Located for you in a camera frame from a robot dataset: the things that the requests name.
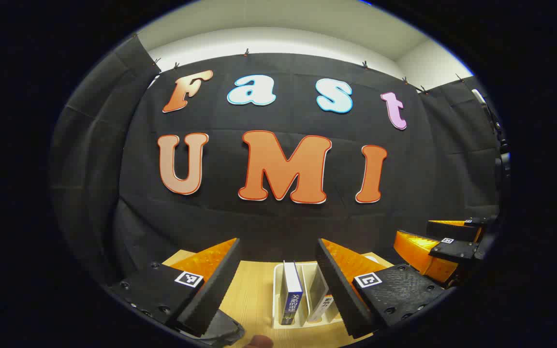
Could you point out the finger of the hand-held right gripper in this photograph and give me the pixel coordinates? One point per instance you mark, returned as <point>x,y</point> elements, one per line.
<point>452,228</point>
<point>418,251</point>

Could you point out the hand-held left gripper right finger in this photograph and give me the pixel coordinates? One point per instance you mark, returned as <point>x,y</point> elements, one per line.
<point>341,295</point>

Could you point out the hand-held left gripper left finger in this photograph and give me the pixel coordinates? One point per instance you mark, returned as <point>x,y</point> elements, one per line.
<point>215,295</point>

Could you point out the grey cover book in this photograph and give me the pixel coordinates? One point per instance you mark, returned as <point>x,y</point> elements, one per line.
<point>317,295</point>

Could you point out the blue cover book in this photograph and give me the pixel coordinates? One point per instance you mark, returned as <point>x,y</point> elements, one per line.
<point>290,299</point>

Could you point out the cream plastic bookshelf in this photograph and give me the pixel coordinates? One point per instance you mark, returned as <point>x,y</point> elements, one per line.
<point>277,299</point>

